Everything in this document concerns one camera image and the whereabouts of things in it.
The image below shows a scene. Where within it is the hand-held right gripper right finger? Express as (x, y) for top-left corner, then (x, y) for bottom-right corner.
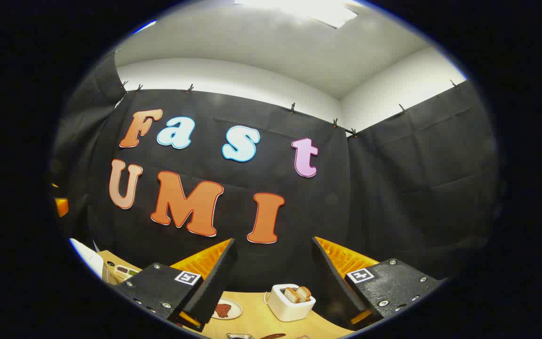
(311, 236), (443, 330)

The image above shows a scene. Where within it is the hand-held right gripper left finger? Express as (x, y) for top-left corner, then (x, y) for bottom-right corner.
(116, 238), (238, 332)

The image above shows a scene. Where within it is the white rice cooker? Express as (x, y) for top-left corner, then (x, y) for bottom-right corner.
(70, 238), (107, 282)

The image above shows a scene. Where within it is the white round plate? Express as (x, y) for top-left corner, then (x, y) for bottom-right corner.
(212, 298), (243, 321)

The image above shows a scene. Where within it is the white toaster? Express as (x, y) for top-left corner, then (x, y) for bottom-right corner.
(265, 284), (316, 322)

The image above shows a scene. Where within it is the small white condiment dish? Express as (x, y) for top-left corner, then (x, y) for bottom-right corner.
(114, 265), (140, 282)

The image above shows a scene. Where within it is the black backdrop cloth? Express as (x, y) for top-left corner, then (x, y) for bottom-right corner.
(50, 52), (502, 293)

